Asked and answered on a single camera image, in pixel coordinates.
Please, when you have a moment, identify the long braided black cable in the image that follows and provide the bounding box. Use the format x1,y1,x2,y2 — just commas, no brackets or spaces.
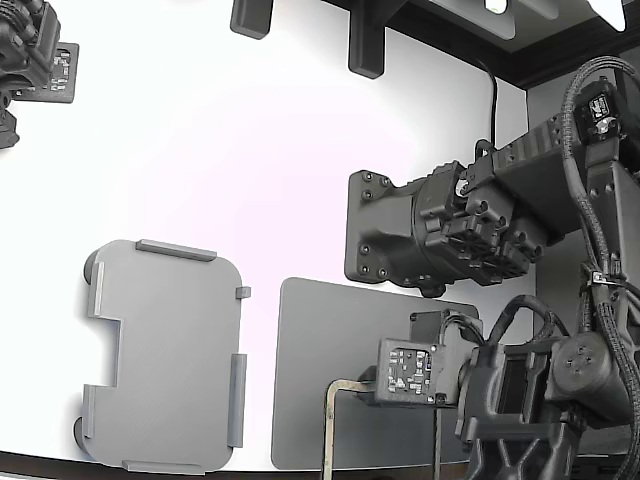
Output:
559,53,636,361

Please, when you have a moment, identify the black plastic bracket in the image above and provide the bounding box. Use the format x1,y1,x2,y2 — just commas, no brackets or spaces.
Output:
229,0,275,40
348,0,386,80

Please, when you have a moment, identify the smooth black cable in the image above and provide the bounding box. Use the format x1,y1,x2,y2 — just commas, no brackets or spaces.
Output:
474,55,500,151

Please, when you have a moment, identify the grey holder with black legs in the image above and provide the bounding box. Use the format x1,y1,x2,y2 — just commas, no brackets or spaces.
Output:
73,238,253,476

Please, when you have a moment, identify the wrist camera with exposed board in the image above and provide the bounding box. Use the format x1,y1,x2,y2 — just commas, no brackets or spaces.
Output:
375,309,484,410

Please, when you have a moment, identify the black six-joint robot arm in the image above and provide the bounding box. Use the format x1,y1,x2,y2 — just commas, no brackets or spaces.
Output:
344,54,640,454

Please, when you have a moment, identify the thin black cable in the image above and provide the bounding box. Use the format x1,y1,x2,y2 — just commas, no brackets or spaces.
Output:
430,404,442,480

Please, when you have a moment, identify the flat grey rounded mat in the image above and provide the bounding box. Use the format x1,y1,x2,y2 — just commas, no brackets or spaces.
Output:
271,277,481,471

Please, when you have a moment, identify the looped braided black cable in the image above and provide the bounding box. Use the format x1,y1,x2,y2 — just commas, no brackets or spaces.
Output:
487,294,571,351

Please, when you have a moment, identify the black border rail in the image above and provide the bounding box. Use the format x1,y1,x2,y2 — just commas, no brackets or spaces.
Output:
324,0,640,92

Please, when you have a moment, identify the black camera module on mount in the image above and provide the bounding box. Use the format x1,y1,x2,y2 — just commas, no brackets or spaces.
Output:
0,0,80,150

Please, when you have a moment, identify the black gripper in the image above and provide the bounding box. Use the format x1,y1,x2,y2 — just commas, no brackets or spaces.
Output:
353,343,576,480

